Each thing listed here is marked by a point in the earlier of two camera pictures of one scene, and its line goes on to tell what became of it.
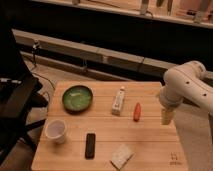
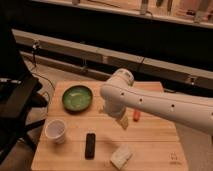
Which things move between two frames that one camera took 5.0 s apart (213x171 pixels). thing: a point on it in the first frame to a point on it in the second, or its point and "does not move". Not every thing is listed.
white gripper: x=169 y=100 to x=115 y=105
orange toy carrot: x=137 y=113 does not move
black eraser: x=90 y=143 does not move
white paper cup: x=56 y=129 does not move
